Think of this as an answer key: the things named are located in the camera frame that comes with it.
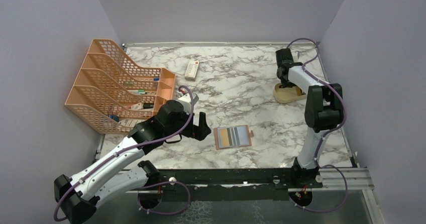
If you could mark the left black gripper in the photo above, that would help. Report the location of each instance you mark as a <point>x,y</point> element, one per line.
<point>200,132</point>

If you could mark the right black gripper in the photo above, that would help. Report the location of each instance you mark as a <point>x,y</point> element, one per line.
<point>286,84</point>

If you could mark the gold black-striped credit card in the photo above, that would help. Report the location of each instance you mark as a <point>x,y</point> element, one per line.
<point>225,138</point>

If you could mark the tan leather card holder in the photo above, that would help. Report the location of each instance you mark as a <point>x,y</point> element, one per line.
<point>241,136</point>

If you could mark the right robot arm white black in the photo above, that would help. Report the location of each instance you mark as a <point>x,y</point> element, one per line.
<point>324,112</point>

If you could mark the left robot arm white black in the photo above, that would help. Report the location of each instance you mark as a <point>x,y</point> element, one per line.
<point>79,196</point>

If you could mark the white red small box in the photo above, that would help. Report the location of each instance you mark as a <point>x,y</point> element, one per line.
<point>192,70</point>

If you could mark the orange plastic file rack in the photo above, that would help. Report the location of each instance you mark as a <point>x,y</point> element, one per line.
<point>111,88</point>

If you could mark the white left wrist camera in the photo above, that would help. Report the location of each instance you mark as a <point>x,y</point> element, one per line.
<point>187,103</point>

